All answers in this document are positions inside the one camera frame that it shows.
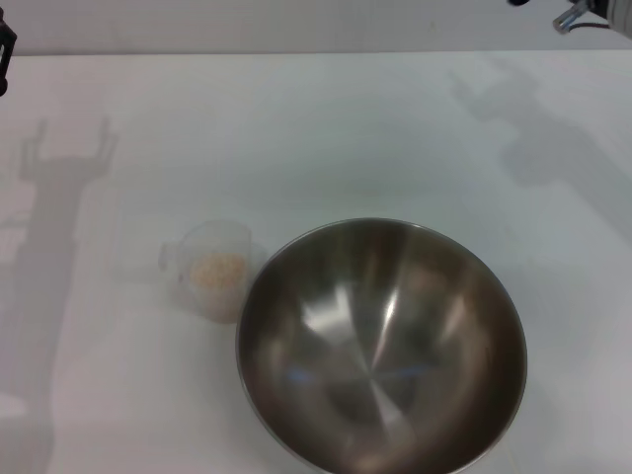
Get stainless steel mixing bowl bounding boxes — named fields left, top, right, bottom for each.
left=234, top=216, right=527, bottom=474

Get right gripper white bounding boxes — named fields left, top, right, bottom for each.
left=508, top=0, right=632, bottom=36

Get clear plastic measuring cup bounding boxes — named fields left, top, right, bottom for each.
left=158, top=219, right=268, bottom=326

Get rice grains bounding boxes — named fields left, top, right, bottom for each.
left=190, top=253, right=247, bottom=287

